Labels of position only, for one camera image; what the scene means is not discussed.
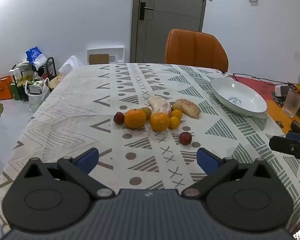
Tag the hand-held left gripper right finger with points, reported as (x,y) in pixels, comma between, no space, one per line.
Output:
(206,160)

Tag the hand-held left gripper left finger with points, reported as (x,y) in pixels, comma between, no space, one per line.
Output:
(88,158)

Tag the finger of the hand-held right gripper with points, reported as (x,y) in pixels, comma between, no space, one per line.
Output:
(287,146)

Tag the small mandarin orange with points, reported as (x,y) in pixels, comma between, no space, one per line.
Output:
(174,123)
(176,114)

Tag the small red apple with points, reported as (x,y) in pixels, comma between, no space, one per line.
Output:
(119,118)

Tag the bread piece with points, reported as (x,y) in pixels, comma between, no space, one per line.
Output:
(190,108)

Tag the white plate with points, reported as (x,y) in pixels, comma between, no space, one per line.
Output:
(237,93)

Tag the green round fruit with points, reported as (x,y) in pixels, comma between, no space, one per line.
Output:
(147,112)
(176,106)

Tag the small black device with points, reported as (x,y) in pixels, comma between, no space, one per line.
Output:
(298,127)

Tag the frosted plastic cup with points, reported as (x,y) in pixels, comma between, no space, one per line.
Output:
(292,103)

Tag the white charger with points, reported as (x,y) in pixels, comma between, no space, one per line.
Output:
(281,90)

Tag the red orange table mat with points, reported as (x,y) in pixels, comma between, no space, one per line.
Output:
(255,86)

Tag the peeled pomelo segment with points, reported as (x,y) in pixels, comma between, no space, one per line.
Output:
(160,105)

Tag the white plastic bag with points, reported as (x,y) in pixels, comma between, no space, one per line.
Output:
(37,100)

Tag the beige round stool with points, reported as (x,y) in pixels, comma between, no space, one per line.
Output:
(55,81)

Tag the clear plastic bag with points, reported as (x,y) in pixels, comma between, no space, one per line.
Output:
(70,63)

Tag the black metal rack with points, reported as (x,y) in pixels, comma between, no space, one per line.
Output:
(52,66)

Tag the green box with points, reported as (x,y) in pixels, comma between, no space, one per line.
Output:
(15,91)

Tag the brown cardboard piece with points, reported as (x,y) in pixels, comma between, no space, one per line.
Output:
(98,59)

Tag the orange paper bag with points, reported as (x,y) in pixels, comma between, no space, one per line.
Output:
(2,88)

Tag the orange leather chair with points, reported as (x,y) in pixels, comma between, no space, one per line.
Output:
(195,48)

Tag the blue plastic bag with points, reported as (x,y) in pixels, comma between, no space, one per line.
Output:
(35,56)

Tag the grey door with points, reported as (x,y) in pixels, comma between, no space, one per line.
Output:
(172,17)

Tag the white frame with cardboard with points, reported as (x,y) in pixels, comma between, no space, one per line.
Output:
(117,53)

